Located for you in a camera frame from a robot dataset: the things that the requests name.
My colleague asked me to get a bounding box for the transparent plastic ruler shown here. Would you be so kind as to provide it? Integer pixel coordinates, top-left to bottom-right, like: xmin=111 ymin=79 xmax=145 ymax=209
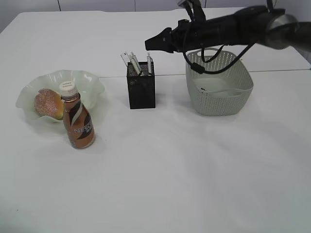
xmin=121 ymin=52 xmax=135 ymax=66

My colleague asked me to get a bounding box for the pale green wavy plate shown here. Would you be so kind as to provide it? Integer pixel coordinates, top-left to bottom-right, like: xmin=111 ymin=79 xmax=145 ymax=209
xmin=16 ymin=70 xmax=105 ymax=123

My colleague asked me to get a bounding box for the sugared bread roll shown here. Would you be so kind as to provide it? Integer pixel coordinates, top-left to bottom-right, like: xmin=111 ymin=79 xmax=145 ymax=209
xmin=34 ymin=88 xmax=64 ymax=120

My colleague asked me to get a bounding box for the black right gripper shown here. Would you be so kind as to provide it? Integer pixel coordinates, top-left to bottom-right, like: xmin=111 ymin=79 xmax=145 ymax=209
xmin=145 ymin=19 xmax=202 ymax=53

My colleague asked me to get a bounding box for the black mesh pen holder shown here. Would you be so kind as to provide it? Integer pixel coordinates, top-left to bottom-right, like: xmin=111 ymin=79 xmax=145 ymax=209
xmin=126 ymin=62 xmax=156 ymax=109

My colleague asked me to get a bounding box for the pale green plastic basket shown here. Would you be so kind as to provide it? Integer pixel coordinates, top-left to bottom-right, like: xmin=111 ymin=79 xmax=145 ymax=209
xmin=186 ymin=60 xmax=254 ymax=116

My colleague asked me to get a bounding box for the brown coffee bottle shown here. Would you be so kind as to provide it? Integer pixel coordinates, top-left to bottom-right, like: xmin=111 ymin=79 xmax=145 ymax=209
xmin=59 ymin=81 xmax=95 ymax=149

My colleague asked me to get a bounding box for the blue white pen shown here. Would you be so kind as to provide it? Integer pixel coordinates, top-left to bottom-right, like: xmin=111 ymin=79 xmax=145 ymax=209
xmin=129 ymin=54 xmax=142 ymax=76

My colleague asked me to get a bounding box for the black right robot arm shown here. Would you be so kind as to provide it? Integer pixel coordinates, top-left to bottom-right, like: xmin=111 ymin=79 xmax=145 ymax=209
xmin=145 ymin=6 xmax=311 ymax=53

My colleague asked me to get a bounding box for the grey grip pen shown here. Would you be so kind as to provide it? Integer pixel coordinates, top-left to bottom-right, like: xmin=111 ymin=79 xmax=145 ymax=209
xmin=147 ymin=52 xmax=153 ymax=75

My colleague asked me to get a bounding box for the yellow beige pen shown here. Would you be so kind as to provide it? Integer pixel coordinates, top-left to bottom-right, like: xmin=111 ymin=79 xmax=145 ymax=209
xmin=128 ymin=54 xmax=140 ymax=75

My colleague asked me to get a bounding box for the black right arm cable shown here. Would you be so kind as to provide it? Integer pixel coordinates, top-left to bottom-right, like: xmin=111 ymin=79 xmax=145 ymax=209
xmin=182 ymin=0 xmax=280 ymax=75

